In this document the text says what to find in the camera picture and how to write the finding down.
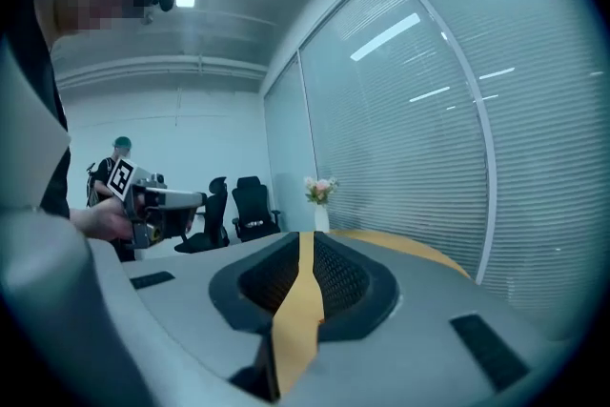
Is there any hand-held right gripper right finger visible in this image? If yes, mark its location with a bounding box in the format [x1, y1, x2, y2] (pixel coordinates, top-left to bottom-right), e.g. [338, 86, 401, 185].
[312, 232, 400, 342]

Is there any person's left hand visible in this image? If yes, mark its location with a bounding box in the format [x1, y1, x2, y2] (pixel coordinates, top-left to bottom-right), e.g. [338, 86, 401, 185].
[70, 193, 145, 242]

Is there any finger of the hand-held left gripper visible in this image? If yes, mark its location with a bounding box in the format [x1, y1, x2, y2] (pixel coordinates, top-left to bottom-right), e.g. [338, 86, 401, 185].
[151, 207, 197, 241]
[144, 188, 209, 211]

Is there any glass partition with blinds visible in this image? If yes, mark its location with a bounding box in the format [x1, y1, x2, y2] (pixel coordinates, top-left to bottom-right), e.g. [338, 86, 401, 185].
[263, 0, 606, 342]

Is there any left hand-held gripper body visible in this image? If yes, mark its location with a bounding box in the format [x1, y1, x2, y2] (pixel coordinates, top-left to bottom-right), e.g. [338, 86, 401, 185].
[106, 156, 169, 250]

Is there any pink flower bouquet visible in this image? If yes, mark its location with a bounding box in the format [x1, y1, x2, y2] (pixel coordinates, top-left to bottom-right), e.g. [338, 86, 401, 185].
[303, 175, 340, 207]

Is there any white vase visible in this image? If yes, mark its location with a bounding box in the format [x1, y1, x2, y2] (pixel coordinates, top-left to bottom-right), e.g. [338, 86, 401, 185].
[314, 202, 331, 234]

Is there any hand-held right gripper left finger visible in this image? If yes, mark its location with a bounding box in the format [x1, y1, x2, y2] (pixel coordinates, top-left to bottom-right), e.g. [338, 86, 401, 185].
[208, 231, 300, 336]

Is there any black office chair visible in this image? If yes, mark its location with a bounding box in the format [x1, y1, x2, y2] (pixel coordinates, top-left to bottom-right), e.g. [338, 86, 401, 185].
[231, 175, 282, 243]
[173, 175, 231, 254]

